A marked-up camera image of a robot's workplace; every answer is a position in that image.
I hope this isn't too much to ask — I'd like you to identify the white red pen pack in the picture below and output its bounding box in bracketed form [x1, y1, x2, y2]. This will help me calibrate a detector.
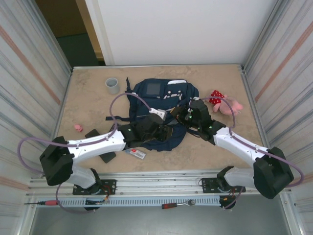
[125, 148, 147, 160]

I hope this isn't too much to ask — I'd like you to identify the pink plush pig red dress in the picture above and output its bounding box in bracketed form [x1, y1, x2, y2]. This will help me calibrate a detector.
[208, 90, 244, 114]

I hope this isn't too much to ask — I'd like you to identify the navy blue backpack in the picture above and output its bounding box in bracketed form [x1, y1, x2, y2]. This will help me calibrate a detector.
[105, 77, 200, 152]

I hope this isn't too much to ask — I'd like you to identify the black rectangular case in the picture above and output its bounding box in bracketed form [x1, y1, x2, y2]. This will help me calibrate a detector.
[85, 129, 117, 164]

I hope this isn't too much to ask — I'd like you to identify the grey plastic cup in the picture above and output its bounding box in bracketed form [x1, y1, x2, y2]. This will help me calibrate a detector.
[105, 77, 120, 95]

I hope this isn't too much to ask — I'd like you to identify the tan wooden door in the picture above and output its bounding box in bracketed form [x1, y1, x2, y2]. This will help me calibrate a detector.
[75, 0, 105, 61]

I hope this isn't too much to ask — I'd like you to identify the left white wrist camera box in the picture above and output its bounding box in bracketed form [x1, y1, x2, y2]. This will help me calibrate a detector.
[149, 108, 167, 120]

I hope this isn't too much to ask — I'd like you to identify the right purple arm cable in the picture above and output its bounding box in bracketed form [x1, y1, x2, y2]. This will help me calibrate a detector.
[198, 96, 305, 211]

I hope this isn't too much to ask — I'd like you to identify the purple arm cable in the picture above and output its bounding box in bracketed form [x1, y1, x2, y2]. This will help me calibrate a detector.
[198, 96, 305, 211]
[19, 92, 157, 215]

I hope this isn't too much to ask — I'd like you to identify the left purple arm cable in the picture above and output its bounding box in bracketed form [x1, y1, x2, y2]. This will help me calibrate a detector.
[19, 92, 157, 215]

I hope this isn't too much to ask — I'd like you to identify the aluminium mounting rail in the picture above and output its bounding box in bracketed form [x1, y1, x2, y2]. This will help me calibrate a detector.
[26, 168, 293, 198]

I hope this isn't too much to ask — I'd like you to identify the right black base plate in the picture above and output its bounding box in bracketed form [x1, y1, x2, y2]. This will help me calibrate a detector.
[201, 177, 246, 194]

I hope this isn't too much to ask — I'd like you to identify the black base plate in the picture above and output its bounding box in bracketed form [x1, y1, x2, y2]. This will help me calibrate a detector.
[72, 179, 117, 196]
[201, 177, 246, 194]

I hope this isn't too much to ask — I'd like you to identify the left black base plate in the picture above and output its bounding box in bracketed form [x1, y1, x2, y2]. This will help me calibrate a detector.
[72, 179, 117, 196]

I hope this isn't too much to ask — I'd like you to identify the white slotted cable duct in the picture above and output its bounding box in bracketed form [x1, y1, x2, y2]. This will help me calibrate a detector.
[58, 197, 222, 207]

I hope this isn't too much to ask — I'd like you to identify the red handled ratchet wrench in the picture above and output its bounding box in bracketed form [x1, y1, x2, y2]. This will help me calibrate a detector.
[161, 199, 196, 210]

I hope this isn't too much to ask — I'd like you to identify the black orange wire bundle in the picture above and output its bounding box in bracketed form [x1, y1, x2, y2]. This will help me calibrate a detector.
[219, 188, 238, 209]
[85, 185, 116, 206]

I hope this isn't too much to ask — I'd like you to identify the red handled screwdriver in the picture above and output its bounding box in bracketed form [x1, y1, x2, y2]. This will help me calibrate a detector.
[23, 200, 60, 206]

